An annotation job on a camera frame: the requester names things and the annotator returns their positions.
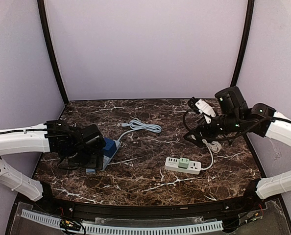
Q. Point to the light blue plug adapter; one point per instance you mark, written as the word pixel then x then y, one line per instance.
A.
pixel 90 171

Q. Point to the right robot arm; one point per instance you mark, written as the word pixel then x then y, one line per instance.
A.
pixel 236 120

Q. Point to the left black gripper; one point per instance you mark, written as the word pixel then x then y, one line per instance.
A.
pixel 92 159

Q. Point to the right black frame post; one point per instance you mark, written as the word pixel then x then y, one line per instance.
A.
pixel 244 41

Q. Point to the black frame post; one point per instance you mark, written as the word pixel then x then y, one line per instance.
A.
pixel 244 41
pixel 50 49

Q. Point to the blue cube socket adapter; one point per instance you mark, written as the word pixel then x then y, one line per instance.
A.
pixel 111 147

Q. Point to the left black frame post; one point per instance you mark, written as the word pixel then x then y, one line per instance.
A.
pixel 50 49

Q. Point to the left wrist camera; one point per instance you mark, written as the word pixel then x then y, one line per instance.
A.
pixel 92 137

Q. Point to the grey slotted cable duct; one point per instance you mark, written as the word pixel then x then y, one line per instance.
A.
pixel 121 227

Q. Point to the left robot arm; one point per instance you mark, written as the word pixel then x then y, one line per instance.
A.
pixel 80 147

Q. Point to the light blue power strip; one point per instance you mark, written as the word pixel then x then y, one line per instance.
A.
pixel 107 160

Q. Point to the black front rail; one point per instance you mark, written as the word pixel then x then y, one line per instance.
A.
pixel 223 209

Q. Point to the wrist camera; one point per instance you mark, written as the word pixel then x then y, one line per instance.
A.
pixel 202 108
pixel 92 137

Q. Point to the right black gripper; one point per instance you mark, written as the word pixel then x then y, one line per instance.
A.
pixel 201 129

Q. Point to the green plug adapter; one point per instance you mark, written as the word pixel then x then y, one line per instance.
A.
pixel 183 163

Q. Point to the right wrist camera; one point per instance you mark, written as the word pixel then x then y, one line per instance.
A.
pixel 202 108

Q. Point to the white power strip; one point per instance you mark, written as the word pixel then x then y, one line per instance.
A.
pixel 171 164

